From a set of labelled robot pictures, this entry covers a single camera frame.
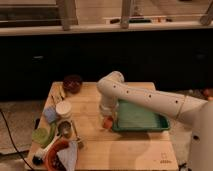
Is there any orange bowl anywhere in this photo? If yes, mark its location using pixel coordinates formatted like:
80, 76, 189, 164
45, 139, 74, 171

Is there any dark red bowl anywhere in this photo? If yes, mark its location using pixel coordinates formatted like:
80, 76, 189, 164
63, 75, 83, 94

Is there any white cloth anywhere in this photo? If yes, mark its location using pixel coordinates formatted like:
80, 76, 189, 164
57, 141, 78, 171

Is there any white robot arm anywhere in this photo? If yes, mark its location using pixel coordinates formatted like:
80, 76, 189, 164
97, 71, 213, 171

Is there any red orange apple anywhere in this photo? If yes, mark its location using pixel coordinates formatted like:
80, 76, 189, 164
102, 117, 113, 129

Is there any small metal cup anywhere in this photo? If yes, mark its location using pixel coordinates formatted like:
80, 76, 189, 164
58, 121, 71, 138

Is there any green plastic tray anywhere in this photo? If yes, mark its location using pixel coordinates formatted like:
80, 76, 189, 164
112, 100, 170, 132

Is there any black cable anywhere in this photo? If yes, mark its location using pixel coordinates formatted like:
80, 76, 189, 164
0, 108, 36, 171

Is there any wooden utensil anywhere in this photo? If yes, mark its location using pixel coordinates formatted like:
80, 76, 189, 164
51, 85, 66, 104

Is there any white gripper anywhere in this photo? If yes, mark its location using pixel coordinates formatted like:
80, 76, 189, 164
99, 96, 118, 116

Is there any white handled brush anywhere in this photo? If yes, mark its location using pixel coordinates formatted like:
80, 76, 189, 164
32, 135, 61, 165

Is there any green plastic cup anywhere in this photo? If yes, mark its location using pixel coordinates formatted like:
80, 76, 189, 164
32, 128, 48, 144

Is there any metal spoon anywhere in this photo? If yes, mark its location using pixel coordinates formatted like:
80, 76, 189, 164
71, 120, 84, 149

